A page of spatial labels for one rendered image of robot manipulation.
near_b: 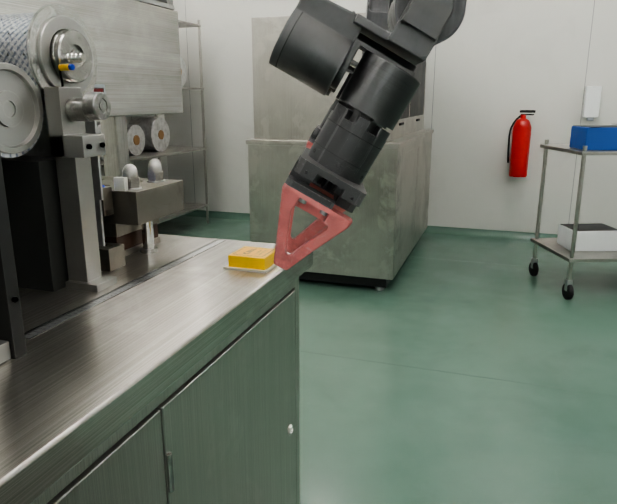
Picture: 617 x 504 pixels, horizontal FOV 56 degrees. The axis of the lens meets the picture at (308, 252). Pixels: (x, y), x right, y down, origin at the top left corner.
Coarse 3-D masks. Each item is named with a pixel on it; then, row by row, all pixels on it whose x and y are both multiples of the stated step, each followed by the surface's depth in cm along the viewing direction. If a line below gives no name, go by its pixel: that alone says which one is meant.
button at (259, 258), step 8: (240, 248) 107; (248, 248) 106; (256, 248) 106; (264, 248) 106; (272, 248) 106; (232, 256) 102; (240, 256) 102; (248, 256) 101; (256, 256) 101; (264, 256) 101; (272, 256) 103; (232, 264) 102; (240, 264) 102; (248, 264) 101; (256, 264) 101; (264, 264) 100; (272, 264) 104
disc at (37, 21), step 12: (36, 12) 83; (48, 12) 84; (60, 12) 87; (72, 12) 89; (36, 24) 82; (84, 24) 92; (36, 36) 83; (36, 48) 83; (36, 60) 83; (96, 60) 95; (36, 72) 83; (96, 72) 95; (48, 84) 85
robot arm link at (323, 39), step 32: (320, 0) 49; (416, 0) 46; (448, 0) 46; (288, 32) 49; (320, 32) 49; (352, 32) 50; (384, 32) 49; (416, 32) 47; (288, 64) 50; (320, 64) 49
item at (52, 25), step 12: (48, 24) 84; (60, 24) 86; (72, 24) 88; (48, 36) 84; (84, 36) 91; (48, 48) 84; (48, 60) 84; (48, 72) 85; (60, 84) 87; (72, 84) 89; (84, 84) 92
